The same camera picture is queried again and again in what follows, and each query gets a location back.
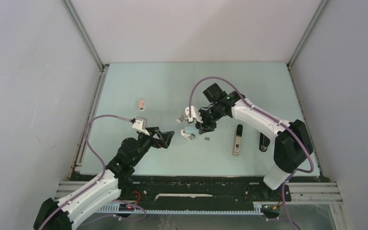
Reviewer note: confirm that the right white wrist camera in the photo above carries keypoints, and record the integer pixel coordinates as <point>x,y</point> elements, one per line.
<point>192,114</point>

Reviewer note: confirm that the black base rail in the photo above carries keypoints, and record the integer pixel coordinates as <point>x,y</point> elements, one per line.
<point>202,193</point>

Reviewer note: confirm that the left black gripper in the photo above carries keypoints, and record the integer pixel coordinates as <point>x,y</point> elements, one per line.
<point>157,143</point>

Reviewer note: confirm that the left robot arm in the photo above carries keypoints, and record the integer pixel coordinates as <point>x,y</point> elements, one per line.
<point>69,212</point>

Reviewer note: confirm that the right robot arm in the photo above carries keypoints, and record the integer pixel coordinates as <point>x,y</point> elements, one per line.
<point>292,144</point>

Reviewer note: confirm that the beige black long stapler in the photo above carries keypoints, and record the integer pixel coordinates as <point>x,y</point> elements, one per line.
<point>237,140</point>

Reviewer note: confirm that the light blue stapler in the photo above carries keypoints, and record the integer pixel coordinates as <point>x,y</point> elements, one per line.
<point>189,133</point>

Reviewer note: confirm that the pink stapler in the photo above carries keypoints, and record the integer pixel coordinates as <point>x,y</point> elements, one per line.
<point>141,104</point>

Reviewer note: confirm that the open staple box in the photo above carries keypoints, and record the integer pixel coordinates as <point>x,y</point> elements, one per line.
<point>180,119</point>

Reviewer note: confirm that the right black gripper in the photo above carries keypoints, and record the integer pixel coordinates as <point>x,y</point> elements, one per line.
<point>204,128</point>

